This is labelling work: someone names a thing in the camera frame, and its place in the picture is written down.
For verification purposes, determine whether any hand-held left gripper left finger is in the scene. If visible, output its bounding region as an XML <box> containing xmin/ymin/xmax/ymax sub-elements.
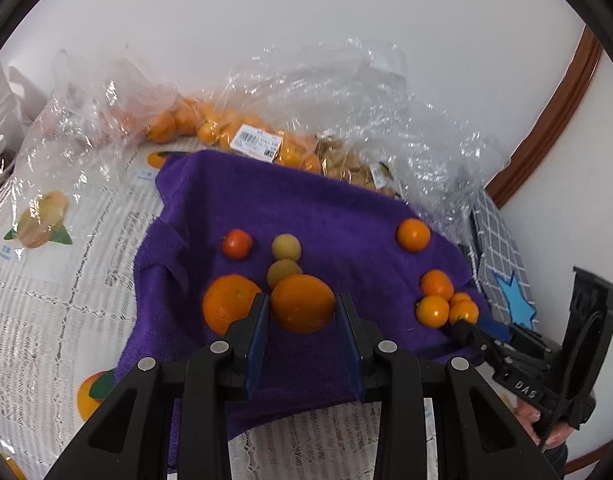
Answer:
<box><xmin>44</xmin><ymin>292</ymin><xmax>272</xmax><ymax>480</ymax></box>

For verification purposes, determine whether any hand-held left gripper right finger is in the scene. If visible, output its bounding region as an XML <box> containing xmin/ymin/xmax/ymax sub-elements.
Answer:
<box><xmin>335</xmin><ymin>294</ymin><xmax>559</xmax><ymax>480</ymax></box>

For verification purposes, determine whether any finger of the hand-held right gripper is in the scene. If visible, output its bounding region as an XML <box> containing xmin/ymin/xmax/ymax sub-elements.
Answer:
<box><xmin>447</xmin><ymin>320</ymin><xmax>508</xmax><ymax>379</ymax></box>
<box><xmin>477</xmin><ymin>321</ymin><xmax>518</xmax><ymax>344</ymax></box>

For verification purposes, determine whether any large orange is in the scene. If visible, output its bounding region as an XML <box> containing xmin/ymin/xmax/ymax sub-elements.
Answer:
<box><xmin>270</xmin><ymin>275</ymin><xmax>336</xmax><ymax>335</ymax></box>
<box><xmin>202</xmin><ymin>275</ymin><xmax>263</xmax><ymax>336</ymax></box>

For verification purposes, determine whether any bag of beige husked fruits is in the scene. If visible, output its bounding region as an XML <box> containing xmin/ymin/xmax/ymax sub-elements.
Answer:
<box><xmin>313</xmin><ymin>134</ymin><xmax>403</xmax><ymax>200</ymax></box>

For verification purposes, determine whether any person's right hand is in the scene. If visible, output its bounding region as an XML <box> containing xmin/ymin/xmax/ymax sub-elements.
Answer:
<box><xmin>515</xmin><ymin>394</ymin><xmax>573</xmax><ymax>448</ymax></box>

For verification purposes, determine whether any yellow-green plum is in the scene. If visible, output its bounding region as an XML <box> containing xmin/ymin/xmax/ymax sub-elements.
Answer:
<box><xmin>267</xmin><ymin>259</ymin><xmax>303</xmax><ymax>290</ymax></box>
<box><xmin>272</xmin><ymin>233</ymin><xmax>302</xmax><ymax>262</ymax></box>

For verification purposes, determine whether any grey checkered pouch blue star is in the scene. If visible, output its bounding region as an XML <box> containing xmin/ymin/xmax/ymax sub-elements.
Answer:
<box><xmin>469</xmin><ymin>189</ymin><xmax>539</xmax><ymax>332</ymax></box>

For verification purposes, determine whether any small red-orange fruit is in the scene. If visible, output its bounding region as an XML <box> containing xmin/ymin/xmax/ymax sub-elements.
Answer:
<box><xmin>222</xmin><ymin>229</ymin><xmax>254</xmax><ymax>260</ymax></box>

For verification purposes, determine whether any purple towel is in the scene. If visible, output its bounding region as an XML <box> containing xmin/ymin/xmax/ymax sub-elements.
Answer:
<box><xmin>114</xmin><ymin>149</ymin><xmax>489</xmax><ymax>471</ymax></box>

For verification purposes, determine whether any bag of small tangerines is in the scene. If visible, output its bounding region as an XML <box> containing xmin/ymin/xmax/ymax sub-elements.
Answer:
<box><xmin>145</xmin><ymin>94</ymin><xmax>323</xmax><ymax>174</ymax></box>

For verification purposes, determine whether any brown wooden trim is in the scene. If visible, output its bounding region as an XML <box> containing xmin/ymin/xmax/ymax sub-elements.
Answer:
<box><xmin>485</xmin><ymin>24</ymin><xmax>605</xmax><ymax>209</ymax></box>

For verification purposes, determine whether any large clear plastic bag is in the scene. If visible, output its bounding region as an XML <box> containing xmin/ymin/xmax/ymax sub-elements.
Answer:
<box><xmin>225</xmin><ymin>36</ymin><xmax>513</xmax><ymax>247</ymax></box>

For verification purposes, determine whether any crumpled clear plastic bag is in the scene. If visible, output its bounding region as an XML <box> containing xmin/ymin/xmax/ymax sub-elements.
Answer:
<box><xmin>15</xmin><ymin>49</ymin><xmax>181</xmax><ymax>253</ymax></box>

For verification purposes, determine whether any white paper bag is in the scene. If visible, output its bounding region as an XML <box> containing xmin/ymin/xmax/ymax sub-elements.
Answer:
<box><xmin>0</xmin><ymin>60</ymin><xmax>53</xmax><ymax>137</ymax></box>

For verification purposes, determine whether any black cable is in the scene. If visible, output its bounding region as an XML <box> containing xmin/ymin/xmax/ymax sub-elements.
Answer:
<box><xmin>536</xmin><ymin>310</ymin><xmax>604</xmax><ymax>453</ymax></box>

